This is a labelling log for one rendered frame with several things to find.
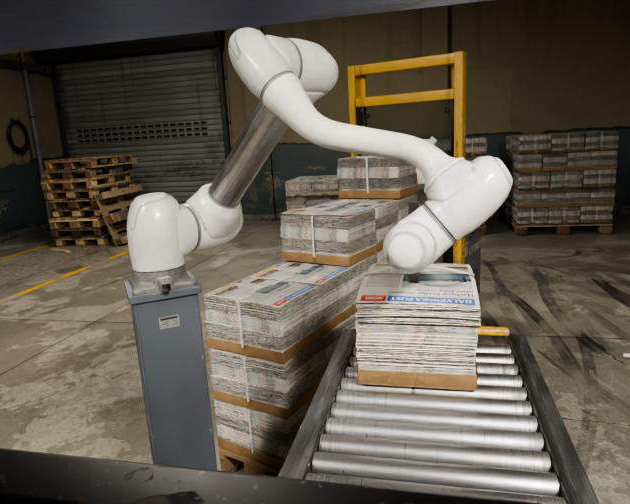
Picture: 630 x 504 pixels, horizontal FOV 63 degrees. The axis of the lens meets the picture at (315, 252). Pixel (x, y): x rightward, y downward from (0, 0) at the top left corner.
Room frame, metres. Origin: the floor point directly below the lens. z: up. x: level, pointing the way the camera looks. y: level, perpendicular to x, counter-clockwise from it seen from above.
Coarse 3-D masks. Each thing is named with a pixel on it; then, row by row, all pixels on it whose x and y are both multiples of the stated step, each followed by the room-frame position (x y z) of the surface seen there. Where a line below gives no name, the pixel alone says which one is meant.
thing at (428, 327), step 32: (384, 288) 1.21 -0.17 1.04; (416, 288) 1.20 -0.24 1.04; (448, 288) 1.19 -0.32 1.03; (384, 320) 1.14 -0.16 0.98; (416, 320) 1.12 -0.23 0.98; (448, 320) 1.10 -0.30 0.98; (480, 320) 1.09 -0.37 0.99; (384, 352) 1.16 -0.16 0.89; (416, 352) 1.14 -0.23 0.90; (448, 352) 1.12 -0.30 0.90
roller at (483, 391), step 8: (344, 384) 1.19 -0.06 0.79; (352, 384) 1.19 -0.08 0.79; (360, 384) 1.19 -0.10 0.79; (392, 392) 1.16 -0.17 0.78; (400, 392) 1.16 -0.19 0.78; (408, 392) 1.15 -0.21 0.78; (416, 392) 1.15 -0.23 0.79; (424, 392) 1.14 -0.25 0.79; (432, 392) 1.14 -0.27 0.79; (440, 392) 1.14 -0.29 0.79; (448, 392) 1.13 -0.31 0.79; (456, 392) 1.13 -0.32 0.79; (464, 392) 1.12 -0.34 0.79; (472, 392) 1.12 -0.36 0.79; (480, 392) 1.12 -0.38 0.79; (488, 392) 1.11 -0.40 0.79; (496, 392) 1.11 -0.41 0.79; (504, 392) 1.11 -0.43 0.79; (512, 392) 1.10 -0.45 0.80; (520, 392) 1.10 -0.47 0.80
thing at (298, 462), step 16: (352, 336) 1.49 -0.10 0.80; (336, 352) 1.38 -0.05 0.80; (336, 368) 1.27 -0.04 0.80; (320, 384) 1.19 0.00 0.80; (336, 384) 1.18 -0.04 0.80; (320, 400) 1.11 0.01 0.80; (320, 416) 1.04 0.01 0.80; (304, 432) 0.98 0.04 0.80; (320, 432) 0.97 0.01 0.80; (304, 448) 0.92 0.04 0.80; (288, 464) 0.87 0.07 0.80; (304, 464) 0.87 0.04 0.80
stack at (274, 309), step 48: (240, 288) 1.99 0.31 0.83; (288, 288) 1.96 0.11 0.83; (336, 288) 2.12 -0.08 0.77; (240, 336) 1.84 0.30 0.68; (288, 336) 1.79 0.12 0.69; (336, 336) 2.08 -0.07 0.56; (240, 384) 1.86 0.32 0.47; (288, 384) 1.76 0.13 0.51; (240, 432) 1.88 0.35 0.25; (288, 432) 1.76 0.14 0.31
